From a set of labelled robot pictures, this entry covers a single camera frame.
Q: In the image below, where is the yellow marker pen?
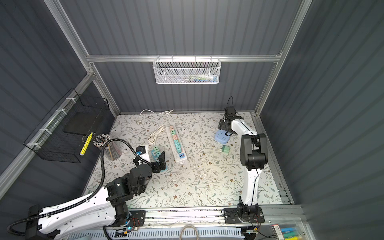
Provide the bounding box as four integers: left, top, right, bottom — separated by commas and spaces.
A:
80, 132, 94, 156

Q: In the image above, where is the pencil cup holder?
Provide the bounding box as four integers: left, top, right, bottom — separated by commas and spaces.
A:
93, 134, 122, 161

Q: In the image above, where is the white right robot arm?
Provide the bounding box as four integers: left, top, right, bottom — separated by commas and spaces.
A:
218, 107, 268, 223

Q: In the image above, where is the black wire mesh basket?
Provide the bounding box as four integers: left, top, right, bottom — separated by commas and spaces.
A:
24, 89, 110, 164

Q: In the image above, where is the white wire mesh basket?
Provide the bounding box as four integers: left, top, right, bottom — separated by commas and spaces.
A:
153, 58, 222, 85

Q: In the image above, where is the blue square power socket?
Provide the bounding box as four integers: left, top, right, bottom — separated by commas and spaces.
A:
215, 130, 232, 145

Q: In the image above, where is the coiled white cable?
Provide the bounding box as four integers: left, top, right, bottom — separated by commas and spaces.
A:
146, 124, 166, 144

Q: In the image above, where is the white multicolour power strip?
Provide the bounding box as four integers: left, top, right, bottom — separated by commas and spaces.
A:
166, 125, 188, 165

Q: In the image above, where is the white cable of white strip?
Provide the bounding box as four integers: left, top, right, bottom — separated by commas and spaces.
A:
134, 108, 175, 128

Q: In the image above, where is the clear box of markers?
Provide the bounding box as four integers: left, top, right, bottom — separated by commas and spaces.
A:
271, 224, 307, 240

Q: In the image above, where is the teal power strip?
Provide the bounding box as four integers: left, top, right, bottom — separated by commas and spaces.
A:
150, 146, 168, 170

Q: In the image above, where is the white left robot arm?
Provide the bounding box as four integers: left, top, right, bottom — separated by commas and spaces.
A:
7, 139, 167, 240

